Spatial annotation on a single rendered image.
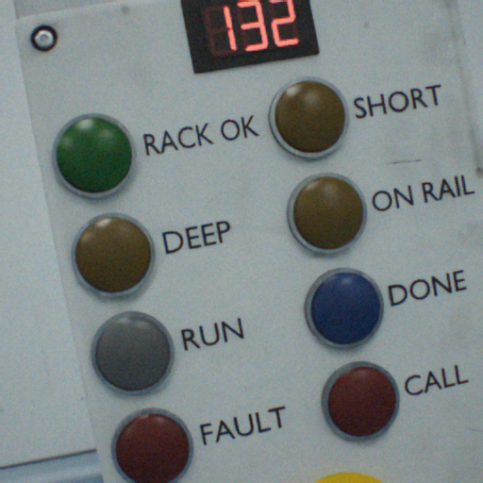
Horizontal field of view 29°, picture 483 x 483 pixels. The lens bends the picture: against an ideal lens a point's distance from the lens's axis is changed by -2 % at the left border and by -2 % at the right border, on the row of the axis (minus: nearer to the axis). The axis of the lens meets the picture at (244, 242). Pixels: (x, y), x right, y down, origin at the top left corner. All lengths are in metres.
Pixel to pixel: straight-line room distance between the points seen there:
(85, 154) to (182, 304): 0.06
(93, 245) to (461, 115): 0.15
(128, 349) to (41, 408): 3.49
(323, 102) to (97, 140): 0.08
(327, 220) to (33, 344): 3.46
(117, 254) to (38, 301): 3.43
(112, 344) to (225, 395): 0.05
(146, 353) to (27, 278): 3.43
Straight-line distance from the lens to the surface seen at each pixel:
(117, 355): 0.34
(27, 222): 3.75
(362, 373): 0.36
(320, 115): 0.35
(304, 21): 0.36
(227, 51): 0.35
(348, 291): 0.35
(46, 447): 3.86
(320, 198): 0.35
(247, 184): 0.35
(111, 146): 0.34
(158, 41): 0.35
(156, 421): 0.34
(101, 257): 0.33
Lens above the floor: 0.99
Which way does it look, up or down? 3 degrees down
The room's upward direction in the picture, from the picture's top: 11 degrees counter-clockwise
